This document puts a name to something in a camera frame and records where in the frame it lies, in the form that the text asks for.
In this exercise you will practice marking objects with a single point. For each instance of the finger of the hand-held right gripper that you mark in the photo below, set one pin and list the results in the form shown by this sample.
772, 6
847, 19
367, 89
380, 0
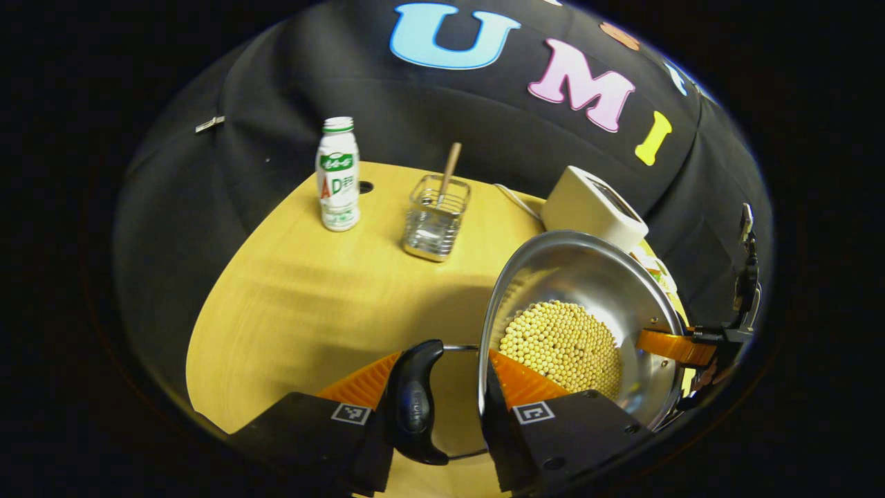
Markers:
674, 346

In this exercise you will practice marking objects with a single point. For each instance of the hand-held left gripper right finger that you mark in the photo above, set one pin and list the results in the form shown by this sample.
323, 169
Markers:
498, 443

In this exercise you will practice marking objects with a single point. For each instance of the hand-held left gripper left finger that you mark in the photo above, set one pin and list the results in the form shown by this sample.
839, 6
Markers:
311, 436

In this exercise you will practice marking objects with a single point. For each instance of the sandwich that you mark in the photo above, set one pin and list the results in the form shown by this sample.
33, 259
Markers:
657, 270

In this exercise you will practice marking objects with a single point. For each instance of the pile of yellow soybeans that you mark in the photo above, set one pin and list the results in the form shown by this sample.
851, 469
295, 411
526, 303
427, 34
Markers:
560, 346

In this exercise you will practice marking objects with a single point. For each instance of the white toaster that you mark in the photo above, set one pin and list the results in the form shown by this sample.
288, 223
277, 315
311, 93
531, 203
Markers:
588, 204

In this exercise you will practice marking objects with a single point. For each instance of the white bottle with green label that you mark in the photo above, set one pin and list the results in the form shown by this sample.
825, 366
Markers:
339, 187

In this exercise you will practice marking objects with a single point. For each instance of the silver metal clip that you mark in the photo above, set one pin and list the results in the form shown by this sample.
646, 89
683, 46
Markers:
209, 124

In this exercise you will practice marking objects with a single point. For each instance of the black backdrop cloth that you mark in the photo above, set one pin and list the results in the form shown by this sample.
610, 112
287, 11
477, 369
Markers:
311, 83

